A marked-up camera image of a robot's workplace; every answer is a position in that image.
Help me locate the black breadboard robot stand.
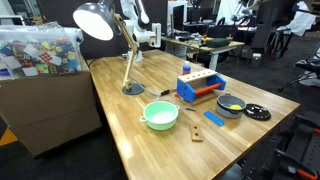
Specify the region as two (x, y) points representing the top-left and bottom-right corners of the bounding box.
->
(239, 111), (320, 180)

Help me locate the lamp cable with black switch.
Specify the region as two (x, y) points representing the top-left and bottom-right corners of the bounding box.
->
(129, 75), (178, 100)

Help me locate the grey wooden desk lamp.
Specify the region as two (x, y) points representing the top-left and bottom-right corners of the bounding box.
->
(72, 1), (146, 96)

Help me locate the blue wooden toy workbench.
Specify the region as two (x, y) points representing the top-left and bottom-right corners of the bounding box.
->
(174, 68), (227, 104)

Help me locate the blue studded toy block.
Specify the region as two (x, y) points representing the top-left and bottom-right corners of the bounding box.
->
(203, 110), (226, 127)

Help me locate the computer monitor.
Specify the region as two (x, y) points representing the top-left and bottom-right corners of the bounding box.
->
(166, 0), (189, 37)

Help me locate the large cardboard box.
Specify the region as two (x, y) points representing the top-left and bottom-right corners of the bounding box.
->
(0, 63), (103, 158)

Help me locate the orange handled black tool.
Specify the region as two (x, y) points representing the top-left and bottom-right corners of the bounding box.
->
(295, 167), (320, 180)

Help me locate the black pot lid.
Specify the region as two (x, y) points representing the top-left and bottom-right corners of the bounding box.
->
(243, 103), (272, 122)

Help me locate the wooden block with two holes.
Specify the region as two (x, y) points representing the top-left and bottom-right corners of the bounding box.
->
(190, 123), (204, 142)

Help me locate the green dish with handles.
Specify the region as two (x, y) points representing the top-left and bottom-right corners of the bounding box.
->
(139, 100), (181, 131)

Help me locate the dark green case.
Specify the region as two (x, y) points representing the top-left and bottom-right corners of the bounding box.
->
(203, 37), (231, 49)

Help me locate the black office chair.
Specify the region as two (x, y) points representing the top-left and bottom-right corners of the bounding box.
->
(278, 46), (320, 93)

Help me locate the bottle with blue label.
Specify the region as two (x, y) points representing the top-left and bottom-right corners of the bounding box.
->
(181, 60), (192, 76)

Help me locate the grey pot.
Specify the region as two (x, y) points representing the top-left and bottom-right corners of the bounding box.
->
(216, 93), (248, 120)

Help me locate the wooden office desk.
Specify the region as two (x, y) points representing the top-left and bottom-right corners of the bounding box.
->
(162, 35), (246, 72)

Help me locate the clear bin of puzzle cubes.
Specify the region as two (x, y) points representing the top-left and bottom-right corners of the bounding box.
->
(0, 22), (84, 80)

